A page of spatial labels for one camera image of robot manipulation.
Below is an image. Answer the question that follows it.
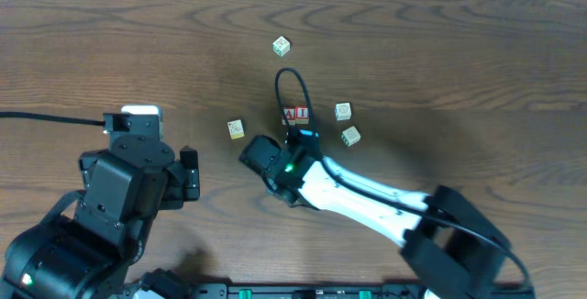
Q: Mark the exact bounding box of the red letter I block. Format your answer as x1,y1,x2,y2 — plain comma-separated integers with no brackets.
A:
295,106,309,125

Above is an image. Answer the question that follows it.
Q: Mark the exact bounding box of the green-edged wooden block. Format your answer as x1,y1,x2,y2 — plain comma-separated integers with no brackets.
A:
341,126,361,147
272,36,291,57

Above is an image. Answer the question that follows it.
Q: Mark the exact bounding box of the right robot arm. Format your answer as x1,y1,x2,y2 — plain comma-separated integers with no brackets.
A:
239,130,536,299

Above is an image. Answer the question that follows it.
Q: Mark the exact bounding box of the red letter A block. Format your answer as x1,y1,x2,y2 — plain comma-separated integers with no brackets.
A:
282,107,296,126

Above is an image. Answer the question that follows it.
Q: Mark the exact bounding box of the blue-edged wooden block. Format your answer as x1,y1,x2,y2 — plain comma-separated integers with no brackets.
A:
335,103,352,121

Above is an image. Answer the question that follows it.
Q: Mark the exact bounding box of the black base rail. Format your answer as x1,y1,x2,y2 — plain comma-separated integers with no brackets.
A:
132,282,537,299

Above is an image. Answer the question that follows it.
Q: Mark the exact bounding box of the far green-edged wooden block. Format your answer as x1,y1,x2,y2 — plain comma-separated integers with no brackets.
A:
272,36,291,57

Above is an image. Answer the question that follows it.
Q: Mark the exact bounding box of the yellow-edged butterfly block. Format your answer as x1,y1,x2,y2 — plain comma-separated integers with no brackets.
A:
227,119,245,139

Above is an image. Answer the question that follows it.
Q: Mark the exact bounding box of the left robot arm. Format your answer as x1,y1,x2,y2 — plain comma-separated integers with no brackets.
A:
1,113,200,298

